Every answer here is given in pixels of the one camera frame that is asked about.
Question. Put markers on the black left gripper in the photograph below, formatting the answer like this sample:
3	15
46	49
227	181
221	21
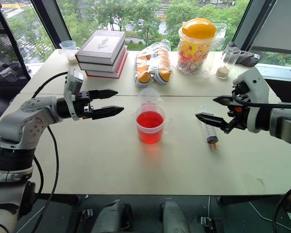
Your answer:
83	106

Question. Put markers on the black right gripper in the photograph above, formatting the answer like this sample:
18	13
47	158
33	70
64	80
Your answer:
240	116

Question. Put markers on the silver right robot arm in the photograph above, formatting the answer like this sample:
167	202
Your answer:
283	123

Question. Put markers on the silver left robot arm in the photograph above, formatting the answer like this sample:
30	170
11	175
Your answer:
26	121

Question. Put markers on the clear syringe with orange tip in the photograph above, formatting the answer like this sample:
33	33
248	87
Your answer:
210	132

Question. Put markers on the small clear plastic cup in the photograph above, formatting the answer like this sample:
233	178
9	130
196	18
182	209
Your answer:
149	95

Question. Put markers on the cup with red liquid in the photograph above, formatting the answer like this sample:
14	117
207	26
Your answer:
150	126

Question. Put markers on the clear measuring cup with grains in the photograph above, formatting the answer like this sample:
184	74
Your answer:
69	49

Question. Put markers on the red cover book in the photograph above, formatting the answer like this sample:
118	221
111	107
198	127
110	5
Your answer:
104	74

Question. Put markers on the red-edged book with white pages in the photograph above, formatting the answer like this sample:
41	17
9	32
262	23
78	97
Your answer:
99	67

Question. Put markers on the tall glass with grains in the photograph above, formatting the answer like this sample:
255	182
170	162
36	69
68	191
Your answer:
226	65

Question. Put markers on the grey hardcover book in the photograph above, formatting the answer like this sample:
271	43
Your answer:
101	44

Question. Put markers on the grey cloth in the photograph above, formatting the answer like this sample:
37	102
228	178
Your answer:
246	57

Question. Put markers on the clear bag of snack packets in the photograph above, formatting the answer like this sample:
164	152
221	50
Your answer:
152	65

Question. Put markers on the yellow-lid candy jar in bag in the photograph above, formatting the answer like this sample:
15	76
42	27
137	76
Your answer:
196	48

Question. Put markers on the dark window pillar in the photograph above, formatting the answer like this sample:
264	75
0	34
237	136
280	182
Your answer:
254	24
51	21

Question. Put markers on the black table foot bar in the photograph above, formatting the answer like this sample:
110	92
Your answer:
247	200
63	200

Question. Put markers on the dark rounded robot leg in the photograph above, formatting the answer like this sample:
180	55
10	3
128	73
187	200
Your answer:
111	216
173	216

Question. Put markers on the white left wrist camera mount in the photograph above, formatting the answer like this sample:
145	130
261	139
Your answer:
72	83

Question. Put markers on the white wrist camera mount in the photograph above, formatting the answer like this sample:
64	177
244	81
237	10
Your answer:
72	83
255	82

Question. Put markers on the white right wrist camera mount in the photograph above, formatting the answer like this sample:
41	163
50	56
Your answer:
255	82

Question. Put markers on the black metal frame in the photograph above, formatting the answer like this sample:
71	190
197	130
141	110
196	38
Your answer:
13	41

